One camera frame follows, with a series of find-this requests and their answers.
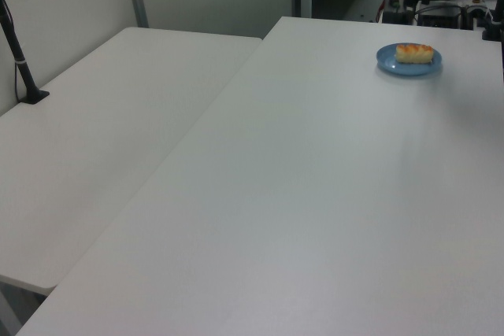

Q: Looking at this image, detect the bread with orange topping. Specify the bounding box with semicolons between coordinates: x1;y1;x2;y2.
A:
395;42;435;65

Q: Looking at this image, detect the blue round plate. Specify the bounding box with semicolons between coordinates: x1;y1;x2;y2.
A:
376;42;443;78

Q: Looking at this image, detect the white side table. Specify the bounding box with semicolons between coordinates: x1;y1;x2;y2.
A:
0;26;264;297

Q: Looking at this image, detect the small black device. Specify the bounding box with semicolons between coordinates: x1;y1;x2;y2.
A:
383;8;415;25

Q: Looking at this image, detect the black electronics box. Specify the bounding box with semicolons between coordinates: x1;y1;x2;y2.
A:
417;4;474;31

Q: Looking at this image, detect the black clamp pole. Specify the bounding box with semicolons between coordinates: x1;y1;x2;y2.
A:
481;0;504;42

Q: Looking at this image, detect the black camera pole with base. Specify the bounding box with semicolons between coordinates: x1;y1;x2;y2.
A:
0;0;51;106

